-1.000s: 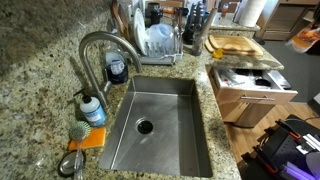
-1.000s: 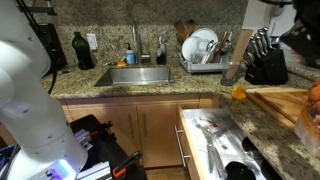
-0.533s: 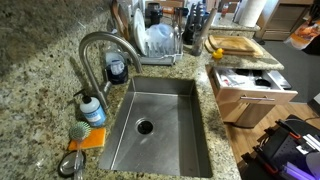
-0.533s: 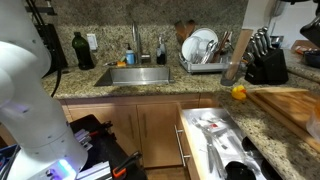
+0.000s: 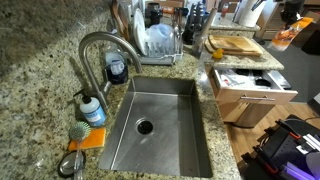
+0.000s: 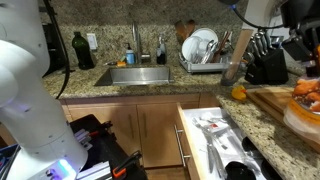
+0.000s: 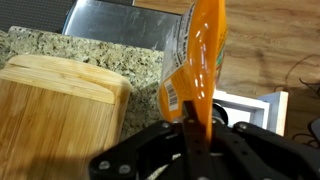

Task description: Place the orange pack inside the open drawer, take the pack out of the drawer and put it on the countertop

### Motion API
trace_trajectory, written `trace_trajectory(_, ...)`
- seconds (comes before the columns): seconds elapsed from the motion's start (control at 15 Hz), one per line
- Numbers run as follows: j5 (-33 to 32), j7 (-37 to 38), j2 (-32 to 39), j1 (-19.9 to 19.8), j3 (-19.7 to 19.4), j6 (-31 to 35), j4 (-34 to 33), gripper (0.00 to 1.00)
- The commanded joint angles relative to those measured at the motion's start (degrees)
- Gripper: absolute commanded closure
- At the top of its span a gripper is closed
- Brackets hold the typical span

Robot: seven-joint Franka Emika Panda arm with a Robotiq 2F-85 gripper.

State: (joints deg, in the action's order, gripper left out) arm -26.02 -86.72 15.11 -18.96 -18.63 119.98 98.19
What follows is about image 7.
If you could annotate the large bamboo cutting board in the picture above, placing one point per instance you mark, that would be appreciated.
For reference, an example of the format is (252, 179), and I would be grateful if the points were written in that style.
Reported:
(66, 76)

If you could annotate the black round drawer object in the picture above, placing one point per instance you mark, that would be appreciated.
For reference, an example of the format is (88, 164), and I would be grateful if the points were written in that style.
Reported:
(220, 113)

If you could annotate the stainless steel appliance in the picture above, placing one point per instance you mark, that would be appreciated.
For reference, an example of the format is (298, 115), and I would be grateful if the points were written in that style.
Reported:
(116, 23)

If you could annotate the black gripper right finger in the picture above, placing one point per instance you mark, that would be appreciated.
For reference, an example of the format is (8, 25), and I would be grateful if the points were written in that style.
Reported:
(266, 150)

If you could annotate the small bamboo cutting board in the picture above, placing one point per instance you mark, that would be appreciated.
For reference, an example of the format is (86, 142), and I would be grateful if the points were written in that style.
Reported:
(50, 133)

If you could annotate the open wooden drawer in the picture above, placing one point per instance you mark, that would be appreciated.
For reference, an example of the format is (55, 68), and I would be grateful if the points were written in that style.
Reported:
(263, 110)

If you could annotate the orange snack pack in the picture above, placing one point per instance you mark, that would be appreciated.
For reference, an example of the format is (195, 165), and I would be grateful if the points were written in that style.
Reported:
(196, 50)

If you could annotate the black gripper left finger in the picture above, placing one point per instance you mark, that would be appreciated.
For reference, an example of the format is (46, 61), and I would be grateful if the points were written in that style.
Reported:
(153, 146)

